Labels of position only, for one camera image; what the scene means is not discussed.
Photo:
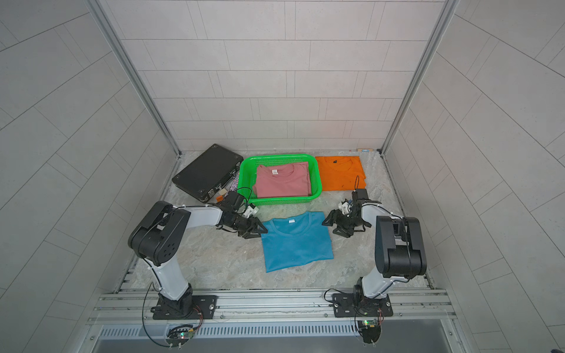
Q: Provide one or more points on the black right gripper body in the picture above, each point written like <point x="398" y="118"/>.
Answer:
<point x="356" y="223"/>

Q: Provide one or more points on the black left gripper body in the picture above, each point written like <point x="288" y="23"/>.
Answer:
<point x="249" y="225"/>

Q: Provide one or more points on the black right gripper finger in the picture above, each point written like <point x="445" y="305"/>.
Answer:
<point x="344" y="230"/>
<point x="334" y="218"/>

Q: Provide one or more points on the blue t-shirt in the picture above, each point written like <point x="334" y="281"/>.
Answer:
<point x="296" y="241"/>

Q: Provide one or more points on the green plastic basket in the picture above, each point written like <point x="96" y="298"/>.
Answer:
<point x="248" y="171"/>

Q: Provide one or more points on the pink t-shirt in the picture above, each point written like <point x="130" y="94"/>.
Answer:
<point x="289" y="180"/>

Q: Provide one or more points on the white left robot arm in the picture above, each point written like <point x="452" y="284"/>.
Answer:
<point x="158" y="236"/>

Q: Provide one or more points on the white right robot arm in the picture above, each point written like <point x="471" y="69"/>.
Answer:
<point x="399" y="247"/>

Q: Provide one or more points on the orange folded t-shirt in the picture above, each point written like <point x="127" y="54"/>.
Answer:
<point x="341" y="173"/>

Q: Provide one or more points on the black ribbed hard case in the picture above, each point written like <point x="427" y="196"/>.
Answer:
<point x="208" y="173"/>

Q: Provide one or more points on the right circuit board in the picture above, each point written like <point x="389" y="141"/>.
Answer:
<point x="369" y="330"/>

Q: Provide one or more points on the circuit board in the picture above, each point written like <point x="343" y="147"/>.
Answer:
<point x="369" y="330"/>
<point x="179" y="336"/>

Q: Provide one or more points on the left circuit board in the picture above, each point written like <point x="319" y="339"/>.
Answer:
<point x="179" y="336"/>

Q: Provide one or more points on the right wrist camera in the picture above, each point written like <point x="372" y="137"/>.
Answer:
<point x="351" y="206"/>

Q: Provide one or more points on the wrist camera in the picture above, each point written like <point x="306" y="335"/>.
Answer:
<point x="351" y="206"/>
<point x="250" y="209"/>

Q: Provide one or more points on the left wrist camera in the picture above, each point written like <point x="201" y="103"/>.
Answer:
<point x="250" y="209"/>

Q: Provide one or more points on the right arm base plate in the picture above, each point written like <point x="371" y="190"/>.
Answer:
<point x="347" y="306"/>

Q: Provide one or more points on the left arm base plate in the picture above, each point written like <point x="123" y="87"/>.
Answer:
<point x="188" y="307"/>

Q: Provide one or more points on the aluminium rail frame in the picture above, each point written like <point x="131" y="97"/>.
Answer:
<point x="263" y="314"/>

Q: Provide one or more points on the left aluminium corner post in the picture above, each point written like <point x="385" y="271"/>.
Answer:
<point x="103" y="22"/>

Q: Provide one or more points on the aluminium corner post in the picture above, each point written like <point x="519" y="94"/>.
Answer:
<point x="103" y="22"/>
<point x="439" y="29"/>

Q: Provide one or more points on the right aluminium corner post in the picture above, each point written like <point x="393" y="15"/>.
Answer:
<point x="439" y="29"/>

